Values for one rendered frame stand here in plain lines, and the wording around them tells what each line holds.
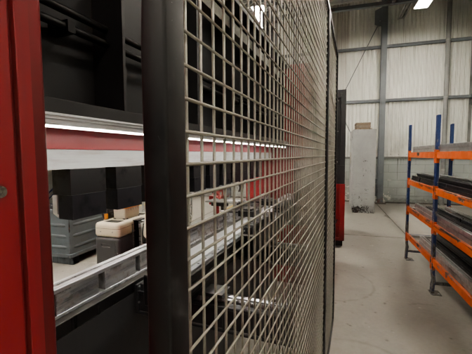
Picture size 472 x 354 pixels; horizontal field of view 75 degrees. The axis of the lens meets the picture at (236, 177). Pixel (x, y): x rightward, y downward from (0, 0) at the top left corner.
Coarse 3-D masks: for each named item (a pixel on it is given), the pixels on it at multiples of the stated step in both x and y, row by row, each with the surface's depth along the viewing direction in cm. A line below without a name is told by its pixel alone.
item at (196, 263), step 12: (228, 228) 167; (240, 228) 167; (228, 240) 145; (192, 252) 126; (228, 252) 136; (192, 264) 113; (228, 264) 136; (144, 276) 103; (192, 276) 106; (144, 288) 103; (144, 300) 103; (192, 300) 106
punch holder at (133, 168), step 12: (108, 168) 118; (120, 168) 119; (132, 168) 125; (108, 180) 118; (120, 180) 119; (132, 180) 125; (108, 192) 119; (120, 192) 119; (132, 192) 125; (108, 204) 119; (120, 204) 119; (132, 204) 125
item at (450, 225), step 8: (416, 208) 371; (424, 208) 339; (432, 208) 355; (440, 208) 362; (448, 208) 367; (440, 216) 292; (448, 216) 309; (456, 216) 313; (464, 216) 313; (440, 224) 289; (448, 224) 271; (456, 224) 260; (464, 224) 273; (456, 232) 254; (464, 232) 238; (464, 240) 238
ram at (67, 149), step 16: (48, 128) 91; (48, 144) 91; (64, 144) 96; (80, 144) 101; (96, 144) 108; (112, 144) 115; (128, 144) 122; (192, 144) 171; (208, 144) 189; (48, 160) 91; (64, 160) 96; (80, 160) 101; (96, 160) 108; (112, 160) 115; (128, 160) 123; (192, 160) 171; (208, 160) 189
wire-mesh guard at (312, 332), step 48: (240, 0) 34; (240, 48) 34; (240, 96) 36; (240, 144) 36; (288, 144) 59; (288, 192) 62; (288, 240) 63; (192, 288) 25; (288, 288) 64; (288, 336) 64
